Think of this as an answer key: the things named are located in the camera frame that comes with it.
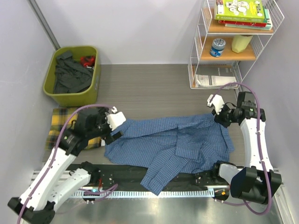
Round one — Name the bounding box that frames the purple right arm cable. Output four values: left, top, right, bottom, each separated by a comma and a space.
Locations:
211, 82, 273, 215

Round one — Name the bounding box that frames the dark grey shirt in bin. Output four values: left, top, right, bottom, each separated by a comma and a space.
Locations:
53, 50, 93, 94

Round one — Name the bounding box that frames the blue checked long sleeve shirt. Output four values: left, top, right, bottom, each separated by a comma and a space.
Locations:
105, 113, 235, 195

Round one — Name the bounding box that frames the aluminium extrusion rail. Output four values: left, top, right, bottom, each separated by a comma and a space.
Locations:
29, 168, 285, 190

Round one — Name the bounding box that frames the white wire shelf rack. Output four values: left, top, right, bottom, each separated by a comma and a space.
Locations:
188, 0, 284, 89

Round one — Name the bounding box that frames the folded yellow plaid shirt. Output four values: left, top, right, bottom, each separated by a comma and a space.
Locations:
45, 107, 105, 150

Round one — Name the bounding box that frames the red book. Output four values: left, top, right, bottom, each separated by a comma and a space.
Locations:
218, 20, 267, 27

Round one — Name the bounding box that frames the olive green plastic bin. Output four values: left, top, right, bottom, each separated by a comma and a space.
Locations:
43, 46, 100, 107

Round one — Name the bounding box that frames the blue white round tin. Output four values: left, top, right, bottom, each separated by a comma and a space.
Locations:
210, 38, 226, 57

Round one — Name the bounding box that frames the white slotted cable duct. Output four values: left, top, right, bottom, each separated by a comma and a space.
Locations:
70, 189, 214, 199

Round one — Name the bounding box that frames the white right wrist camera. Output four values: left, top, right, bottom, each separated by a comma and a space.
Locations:
207, 94, 225, 115

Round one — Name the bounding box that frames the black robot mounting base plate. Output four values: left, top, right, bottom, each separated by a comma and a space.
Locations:
87, 164, 228, 191

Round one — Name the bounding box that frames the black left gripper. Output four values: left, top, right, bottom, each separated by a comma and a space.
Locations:
88, 106, 123, 144

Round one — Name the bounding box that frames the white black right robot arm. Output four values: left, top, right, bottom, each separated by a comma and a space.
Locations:
207, 91, 282, 204

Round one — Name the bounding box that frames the white folded paper booklet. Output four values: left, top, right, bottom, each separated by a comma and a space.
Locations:
195, 74, 236, 89

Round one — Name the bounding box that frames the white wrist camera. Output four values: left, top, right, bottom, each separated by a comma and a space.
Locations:
106, 106, 127, 131
207, 94, 225, 115

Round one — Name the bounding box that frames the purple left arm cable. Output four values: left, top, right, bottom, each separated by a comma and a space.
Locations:
16, 104, 119, 224

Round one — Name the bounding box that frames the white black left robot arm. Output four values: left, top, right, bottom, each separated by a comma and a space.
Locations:
7, 104, 126, 224

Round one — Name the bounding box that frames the red black garment in bin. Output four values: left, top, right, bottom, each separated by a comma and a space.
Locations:
80, 56, 96, 67

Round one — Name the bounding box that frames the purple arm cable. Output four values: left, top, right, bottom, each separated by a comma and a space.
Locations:
211, 82, 273, 215
16, 104, 119, 224

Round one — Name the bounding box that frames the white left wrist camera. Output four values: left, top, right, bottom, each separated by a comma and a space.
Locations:
106, 106, 127, 131

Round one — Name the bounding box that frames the pale yellow faceted vase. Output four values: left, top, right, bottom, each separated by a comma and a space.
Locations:
231, 35, 253, 53

